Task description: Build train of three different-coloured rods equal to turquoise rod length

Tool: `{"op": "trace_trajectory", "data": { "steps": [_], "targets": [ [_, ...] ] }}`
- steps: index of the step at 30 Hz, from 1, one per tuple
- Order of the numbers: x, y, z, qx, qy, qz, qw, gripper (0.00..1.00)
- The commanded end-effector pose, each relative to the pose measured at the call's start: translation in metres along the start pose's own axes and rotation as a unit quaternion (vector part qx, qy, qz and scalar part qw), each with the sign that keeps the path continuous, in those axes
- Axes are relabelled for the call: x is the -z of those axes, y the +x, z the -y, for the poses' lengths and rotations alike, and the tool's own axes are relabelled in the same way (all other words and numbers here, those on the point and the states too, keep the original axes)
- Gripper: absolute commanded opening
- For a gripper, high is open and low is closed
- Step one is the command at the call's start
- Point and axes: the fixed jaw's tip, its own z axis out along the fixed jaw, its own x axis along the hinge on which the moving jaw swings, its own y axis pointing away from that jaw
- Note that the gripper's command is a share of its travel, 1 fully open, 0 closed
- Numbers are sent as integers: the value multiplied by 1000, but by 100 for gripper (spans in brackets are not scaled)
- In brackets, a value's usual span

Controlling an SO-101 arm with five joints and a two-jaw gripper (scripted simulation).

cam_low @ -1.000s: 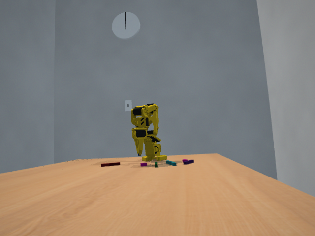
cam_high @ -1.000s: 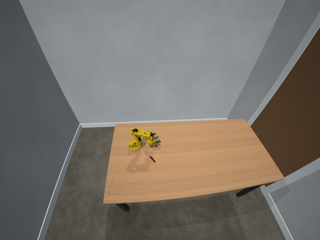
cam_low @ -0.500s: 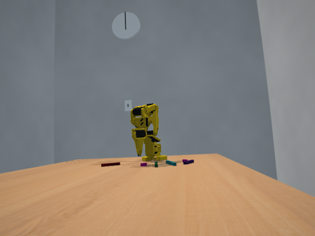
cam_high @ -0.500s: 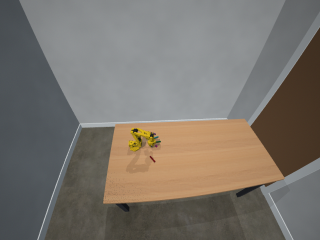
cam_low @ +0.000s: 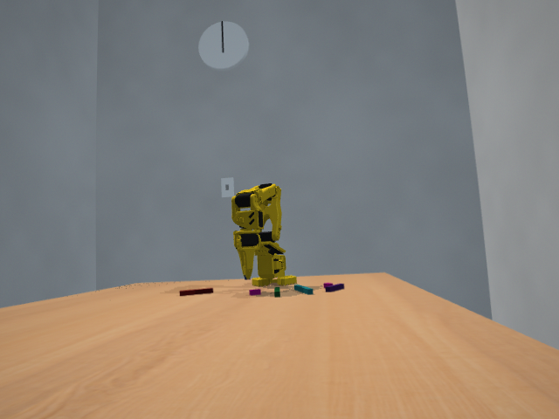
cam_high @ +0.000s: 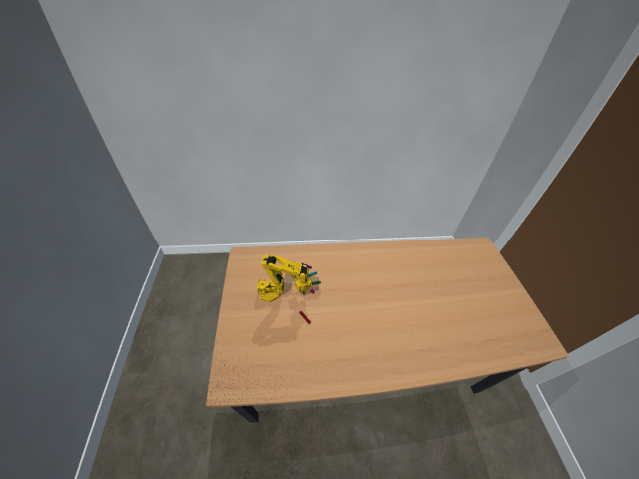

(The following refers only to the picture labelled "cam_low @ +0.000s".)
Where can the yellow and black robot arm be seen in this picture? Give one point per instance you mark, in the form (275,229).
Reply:
(255,219)

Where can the turquoise rod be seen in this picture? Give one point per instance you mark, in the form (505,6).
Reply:
(301,288)

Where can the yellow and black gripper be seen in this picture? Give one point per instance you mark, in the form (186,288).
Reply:
(245,242)

